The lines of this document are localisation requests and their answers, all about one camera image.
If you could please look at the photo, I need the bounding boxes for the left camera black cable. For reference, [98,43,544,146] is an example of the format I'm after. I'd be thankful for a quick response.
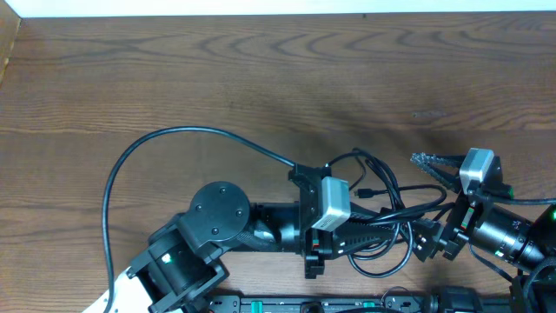
[102,125,299,313]

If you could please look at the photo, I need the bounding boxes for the black cable bundle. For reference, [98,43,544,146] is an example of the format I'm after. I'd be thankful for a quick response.
[325,147,457,279]

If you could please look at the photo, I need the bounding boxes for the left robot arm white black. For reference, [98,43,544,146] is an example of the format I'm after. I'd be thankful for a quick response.
[87,164,400,312]

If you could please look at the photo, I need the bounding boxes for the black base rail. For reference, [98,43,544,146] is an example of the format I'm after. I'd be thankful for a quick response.
[204,286,512,313]

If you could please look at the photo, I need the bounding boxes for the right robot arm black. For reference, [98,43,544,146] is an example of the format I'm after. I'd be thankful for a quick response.
[411,148,555,312]

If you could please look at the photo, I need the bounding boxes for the right camera black cable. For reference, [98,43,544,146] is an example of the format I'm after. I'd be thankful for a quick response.
[486,193,556,206]

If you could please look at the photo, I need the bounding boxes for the camera black cable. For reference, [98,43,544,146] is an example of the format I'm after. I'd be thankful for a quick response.
[486,193,556,206]
[102,125,299,313]

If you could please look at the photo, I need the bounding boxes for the frayed right gripper finger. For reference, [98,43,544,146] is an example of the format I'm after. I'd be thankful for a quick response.
[412,218,447,262]
[410,152,465,194]

